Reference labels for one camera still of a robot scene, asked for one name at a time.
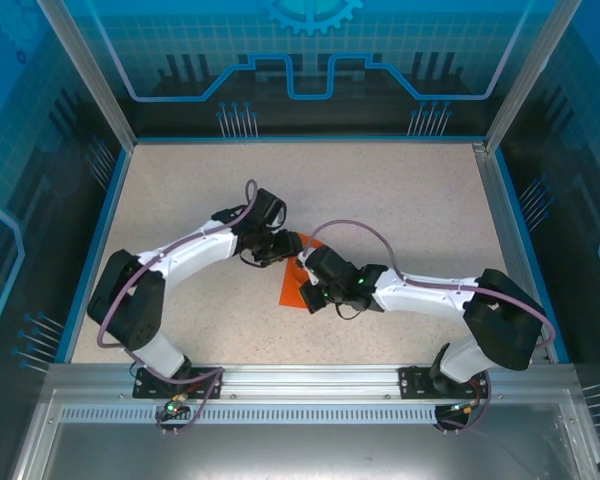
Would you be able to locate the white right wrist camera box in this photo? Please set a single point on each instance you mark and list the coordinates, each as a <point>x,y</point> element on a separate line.
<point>306,265</point>

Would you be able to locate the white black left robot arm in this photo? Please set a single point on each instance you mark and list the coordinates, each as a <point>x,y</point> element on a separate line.
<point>195,260</point>

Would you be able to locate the brushed steel tray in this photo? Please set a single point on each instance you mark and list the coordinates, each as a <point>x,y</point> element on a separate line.
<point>305,455</point>

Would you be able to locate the long aluminium mounting rail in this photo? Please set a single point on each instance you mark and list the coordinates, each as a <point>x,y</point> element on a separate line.
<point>310,380</point>

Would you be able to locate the orange paper sheet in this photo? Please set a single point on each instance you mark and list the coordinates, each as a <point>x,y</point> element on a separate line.
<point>292,290</point>

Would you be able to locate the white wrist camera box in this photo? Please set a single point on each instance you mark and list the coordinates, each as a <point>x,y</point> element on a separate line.
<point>306,265</point>
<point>281,219</point>

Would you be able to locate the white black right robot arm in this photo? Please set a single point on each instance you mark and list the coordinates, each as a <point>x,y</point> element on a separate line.
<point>420,302</point>

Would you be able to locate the aluminium frame post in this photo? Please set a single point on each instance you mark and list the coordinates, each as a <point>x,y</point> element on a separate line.
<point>96,90</point>
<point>529,75</point>

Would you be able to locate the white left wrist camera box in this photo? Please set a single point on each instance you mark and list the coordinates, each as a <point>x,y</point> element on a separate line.
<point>281,219</point>

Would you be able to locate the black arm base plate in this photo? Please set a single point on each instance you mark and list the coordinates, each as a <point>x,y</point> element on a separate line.
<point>142,390</point>
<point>412,382</point>

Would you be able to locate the aluminium table edge rail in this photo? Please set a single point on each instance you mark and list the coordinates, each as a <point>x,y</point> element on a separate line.
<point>502,225</point>

